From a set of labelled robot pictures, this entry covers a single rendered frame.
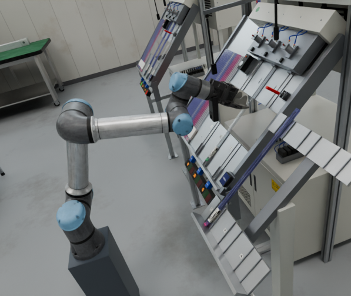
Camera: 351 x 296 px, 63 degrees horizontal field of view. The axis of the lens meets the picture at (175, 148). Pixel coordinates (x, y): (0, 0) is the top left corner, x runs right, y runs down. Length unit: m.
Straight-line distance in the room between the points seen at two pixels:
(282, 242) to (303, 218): 0.47
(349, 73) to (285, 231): 0.59
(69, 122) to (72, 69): 4.84
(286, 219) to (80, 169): 0.82
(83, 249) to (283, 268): 0.81
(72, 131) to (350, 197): 1.32
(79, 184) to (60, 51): 4.65
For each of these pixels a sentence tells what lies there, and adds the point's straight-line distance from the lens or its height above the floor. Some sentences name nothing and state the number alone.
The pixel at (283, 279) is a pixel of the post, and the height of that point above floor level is 0.43.
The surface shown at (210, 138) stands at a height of 0.79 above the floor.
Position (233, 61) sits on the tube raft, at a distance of 1.54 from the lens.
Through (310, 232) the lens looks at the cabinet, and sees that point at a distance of 1.67.
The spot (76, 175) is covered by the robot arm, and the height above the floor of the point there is 0.87.
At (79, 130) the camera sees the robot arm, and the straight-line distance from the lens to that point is 1.02.
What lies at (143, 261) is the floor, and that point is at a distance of 1.97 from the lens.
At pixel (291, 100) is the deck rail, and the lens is 1.12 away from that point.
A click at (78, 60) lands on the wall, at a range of 5.81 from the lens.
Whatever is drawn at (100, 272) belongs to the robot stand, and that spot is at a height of 0.46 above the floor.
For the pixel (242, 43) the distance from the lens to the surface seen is 1.59.
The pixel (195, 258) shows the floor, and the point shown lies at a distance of 1.90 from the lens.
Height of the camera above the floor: 1.53
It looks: 32 degrees down
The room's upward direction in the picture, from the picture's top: 14 degrees counter-clockwise
